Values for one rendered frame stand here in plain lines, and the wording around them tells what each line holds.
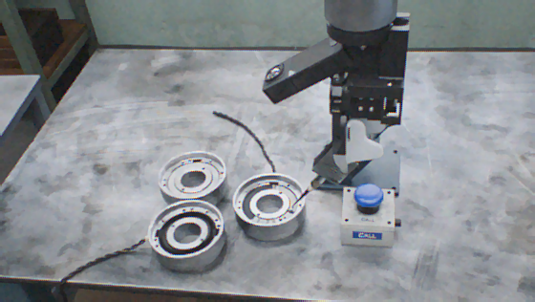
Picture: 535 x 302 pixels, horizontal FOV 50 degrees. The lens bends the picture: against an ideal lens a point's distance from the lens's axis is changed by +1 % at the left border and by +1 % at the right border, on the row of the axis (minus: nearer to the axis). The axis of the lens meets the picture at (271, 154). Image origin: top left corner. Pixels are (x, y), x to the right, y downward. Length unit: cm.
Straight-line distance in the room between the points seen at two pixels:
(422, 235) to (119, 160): 51
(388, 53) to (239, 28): 195
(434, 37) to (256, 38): 75
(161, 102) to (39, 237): 35
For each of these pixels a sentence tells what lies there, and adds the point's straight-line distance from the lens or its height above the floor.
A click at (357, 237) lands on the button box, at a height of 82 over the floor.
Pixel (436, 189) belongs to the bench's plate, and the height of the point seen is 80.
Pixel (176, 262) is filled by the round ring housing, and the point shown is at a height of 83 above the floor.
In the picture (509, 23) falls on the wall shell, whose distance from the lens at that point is 253.
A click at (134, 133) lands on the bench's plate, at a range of 106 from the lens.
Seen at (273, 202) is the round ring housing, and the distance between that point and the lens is 86.
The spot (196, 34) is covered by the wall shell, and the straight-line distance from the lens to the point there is 262.
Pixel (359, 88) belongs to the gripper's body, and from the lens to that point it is 64.
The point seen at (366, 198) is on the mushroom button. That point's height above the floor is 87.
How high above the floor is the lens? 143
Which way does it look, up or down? 42 degrees down
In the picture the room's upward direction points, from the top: 6 degrees counter-clockwise
